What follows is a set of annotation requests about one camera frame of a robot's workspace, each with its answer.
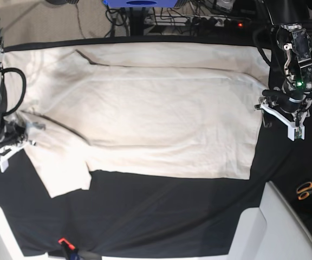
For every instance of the red clip on cloth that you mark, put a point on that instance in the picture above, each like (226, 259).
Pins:
(66, 243)

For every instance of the blue plastic box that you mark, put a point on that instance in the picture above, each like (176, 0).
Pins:
(140, 3)

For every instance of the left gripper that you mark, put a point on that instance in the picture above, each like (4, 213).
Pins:
(291, 109)

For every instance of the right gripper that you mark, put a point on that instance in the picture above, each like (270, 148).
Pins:
(14, 138)

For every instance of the orange handled scissors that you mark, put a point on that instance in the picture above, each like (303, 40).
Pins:
(304, 191)

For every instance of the white T-shirt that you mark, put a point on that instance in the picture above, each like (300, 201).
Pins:
(182, 110)

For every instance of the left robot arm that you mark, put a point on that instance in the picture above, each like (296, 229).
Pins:
(283, 19)

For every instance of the white power strip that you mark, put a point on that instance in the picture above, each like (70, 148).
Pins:
(176, 20)

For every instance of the black table cloth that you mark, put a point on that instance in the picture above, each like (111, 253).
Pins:
(147, 216)

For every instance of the white chair right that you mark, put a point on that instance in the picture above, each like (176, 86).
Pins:
(271, 231)

